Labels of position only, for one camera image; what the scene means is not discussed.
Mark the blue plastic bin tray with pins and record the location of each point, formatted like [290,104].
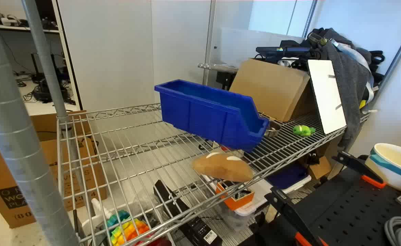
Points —
[207,116]

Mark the brown bread loaf plush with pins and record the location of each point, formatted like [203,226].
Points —
[222,167]

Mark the small metal bowl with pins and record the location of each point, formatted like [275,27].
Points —
[274,129]

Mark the flat brown cardboard box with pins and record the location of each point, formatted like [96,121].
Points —
[272,87]

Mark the orange open box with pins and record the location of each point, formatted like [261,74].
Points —
[236,201]

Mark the black box with label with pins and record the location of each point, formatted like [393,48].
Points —
[190,222]

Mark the clear plastic storage bin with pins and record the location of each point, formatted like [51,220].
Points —
[245,213]

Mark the green plush toy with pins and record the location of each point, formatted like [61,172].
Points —
[302,130]

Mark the blue lidded plastic container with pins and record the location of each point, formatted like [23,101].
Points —
[287,177]

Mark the black electronic device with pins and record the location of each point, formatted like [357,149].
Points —
[282,52]

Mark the small cardboard box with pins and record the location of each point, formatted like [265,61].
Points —
[319,168]

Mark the white board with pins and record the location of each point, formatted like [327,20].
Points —
[327,95]

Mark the rainbow coloured toy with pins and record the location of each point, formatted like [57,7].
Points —
[127,230]

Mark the grey cloth garment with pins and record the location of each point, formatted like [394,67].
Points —
[352,85]

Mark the white bowl with teal stripe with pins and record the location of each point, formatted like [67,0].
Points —
[393,167]

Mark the stack of cardboard boxes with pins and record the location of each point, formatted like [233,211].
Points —
[2,184]

